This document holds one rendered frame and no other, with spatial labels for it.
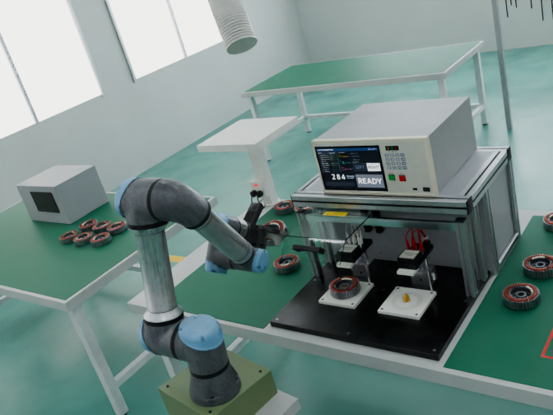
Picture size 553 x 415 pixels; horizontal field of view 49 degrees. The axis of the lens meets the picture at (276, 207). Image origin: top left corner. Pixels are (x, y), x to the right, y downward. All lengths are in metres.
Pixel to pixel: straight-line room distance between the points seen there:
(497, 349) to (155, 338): 1.00
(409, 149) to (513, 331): 0.64
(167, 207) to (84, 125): 5.26
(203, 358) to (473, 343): 0.81
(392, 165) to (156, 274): 0.84
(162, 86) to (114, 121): 0.83
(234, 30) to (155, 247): 1.56
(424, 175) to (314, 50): 7.86
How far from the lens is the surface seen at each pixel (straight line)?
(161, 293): 1.78
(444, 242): 2.26
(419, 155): 1.99
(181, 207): 1.62
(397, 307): 2.12
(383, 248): 2.40
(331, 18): 9.49
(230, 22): 3.08
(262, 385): 1.90
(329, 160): 2.16
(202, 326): 1.76
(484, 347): 1.96
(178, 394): 1.92
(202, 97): 8.00
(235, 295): 2.51
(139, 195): 1.67
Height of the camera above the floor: 1.97
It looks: 23 degrees down
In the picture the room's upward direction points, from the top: 16 degrees counter-clockwise
